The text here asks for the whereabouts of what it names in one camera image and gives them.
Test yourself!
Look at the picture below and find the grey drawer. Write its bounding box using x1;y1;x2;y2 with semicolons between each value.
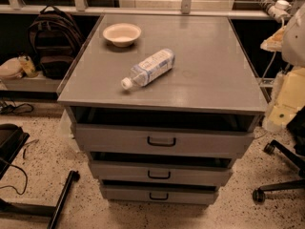
90;161;233;187
100;185;218;205
74;124;254;158

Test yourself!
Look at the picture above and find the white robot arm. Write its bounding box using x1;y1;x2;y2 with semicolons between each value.
260;4;305;132

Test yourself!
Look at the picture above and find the grey drawer cabinet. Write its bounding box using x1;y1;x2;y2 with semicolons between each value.
58;14;267;193

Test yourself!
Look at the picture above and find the grey top drawer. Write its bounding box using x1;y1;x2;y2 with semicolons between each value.
74;124;254;158

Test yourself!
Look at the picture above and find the grey bottom drawer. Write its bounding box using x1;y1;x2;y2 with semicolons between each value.
100;185;218;205

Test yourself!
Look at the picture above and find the clear plastic water bottle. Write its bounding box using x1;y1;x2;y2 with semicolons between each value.
121;49;175;90

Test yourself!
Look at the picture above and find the white bowl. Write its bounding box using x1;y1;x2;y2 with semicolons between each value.
103;23;142;48

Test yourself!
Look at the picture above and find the dark backpack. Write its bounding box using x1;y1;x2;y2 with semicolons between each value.
28;6;85;79

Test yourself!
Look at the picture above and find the yellow drink bottle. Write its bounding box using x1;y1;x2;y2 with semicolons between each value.
18;54;38;78

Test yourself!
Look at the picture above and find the black office chair base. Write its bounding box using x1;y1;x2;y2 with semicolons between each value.
252;138;305;204

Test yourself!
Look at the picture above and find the black stand leg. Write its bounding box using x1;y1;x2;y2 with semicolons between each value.
0;171;80;229

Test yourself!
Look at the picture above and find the black box on floor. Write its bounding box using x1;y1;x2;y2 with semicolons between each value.
0;124;30;179

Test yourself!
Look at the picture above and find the white power strip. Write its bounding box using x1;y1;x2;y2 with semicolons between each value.
255;0;290;22

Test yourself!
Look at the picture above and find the black cable bundle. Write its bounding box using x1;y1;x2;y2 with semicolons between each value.
0;98;35;116

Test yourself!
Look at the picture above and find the black floor cable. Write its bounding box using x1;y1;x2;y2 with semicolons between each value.
0;156;29;197

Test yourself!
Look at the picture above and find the white power cable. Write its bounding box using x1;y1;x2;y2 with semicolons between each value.
259;16;286;85

